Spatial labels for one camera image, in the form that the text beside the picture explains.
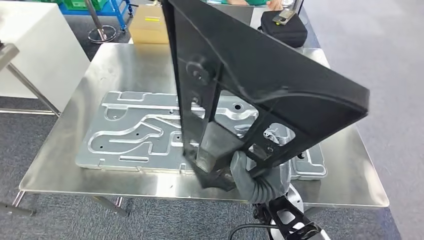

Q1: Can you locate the machined aluminium plate with grooves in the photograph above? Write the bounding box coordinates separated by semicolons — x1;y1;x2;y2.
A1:
75;91;328;182

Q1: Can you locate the blue wheeled cart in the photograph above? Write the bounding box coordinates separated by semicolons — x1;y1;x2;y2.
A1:
58;0;135;33

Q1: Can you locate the person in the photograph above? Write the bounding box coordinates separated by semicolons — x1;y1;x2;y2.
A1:
206;0;284;11

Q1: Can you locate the black camera cable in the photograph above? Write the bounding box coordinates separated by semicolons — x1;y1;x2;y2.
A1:
227;223;276;240

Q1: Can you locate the white cabinet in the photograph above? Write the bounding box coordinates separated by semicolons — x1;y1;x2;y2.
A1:
0;0;91;114

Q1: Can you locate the stainless steel table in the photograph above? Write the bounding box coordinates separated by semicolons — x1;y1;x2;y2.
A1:
11;43;390;218
0;43;63;218

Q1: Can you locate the black soft case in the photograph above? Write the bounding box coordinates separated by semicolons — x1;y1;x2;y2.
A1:
258;10;309;49

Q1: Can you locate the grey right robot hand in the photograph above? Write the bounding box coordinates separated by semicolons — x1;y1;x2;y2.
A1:
229;126;295;204

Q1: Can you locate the chrome stanchion with round base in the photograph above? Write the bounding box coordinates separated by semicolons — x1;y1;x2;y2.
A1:
84;0;117;45

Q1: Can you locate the black plastic licence plate bracket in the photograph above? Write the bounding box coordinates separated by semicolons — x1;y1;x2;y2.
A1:
160;0;371;193

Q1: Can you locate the cardboard box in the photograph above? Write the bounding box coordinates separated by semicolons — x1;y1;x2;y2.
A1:
128;3;170;46

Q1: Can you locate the grey handheld device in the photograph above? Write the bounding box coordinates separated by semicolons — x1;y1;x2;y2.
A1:
272;8;297;26

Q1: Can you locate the green plastic crate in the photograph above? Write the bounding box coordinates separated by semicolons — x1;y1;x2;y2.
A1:
62;0;109;11

